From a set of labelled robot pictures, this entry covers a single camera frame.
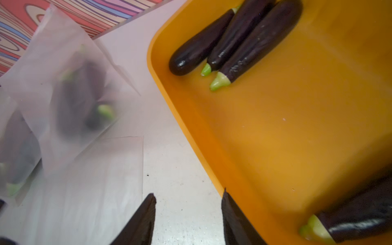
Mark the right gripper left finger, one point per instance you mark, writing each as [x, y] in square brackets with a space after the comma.
[139, 229]

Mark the stack of clear bags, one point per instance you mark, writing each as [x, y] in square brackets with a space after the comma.
[86, 203]

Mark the dark purple eggplant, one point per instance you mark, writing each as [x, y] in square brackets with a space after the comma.
[18, 159]

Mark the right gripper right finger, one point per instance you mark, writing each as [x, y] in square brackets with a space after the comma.
[237, 228]

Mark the yellow plastic tray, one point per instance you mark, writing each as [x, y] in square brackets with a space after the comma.
[306, 126]

